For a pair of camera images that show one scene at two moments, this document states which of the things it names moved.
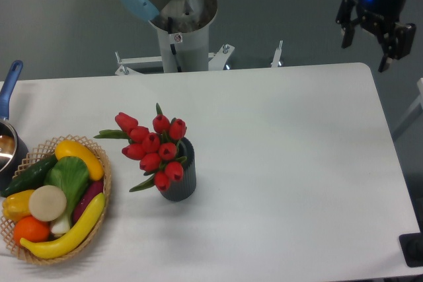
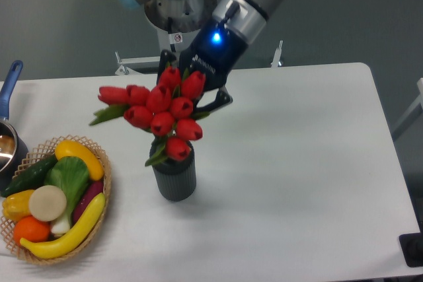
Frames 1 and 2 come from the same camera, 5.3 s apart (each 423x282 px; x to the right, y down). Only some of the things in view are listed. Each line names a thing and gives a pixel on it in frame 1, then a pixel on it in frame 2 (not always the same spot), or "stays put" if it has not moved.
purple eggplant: [94, 188] stays put
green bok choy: [70, 174] stays put
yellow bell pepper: [16, 205] stays put
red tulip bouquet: [156, 151] -> [167, 111]
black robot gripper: [379, 8] -> [213, 53]
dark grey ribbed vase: [184, 188] stays put
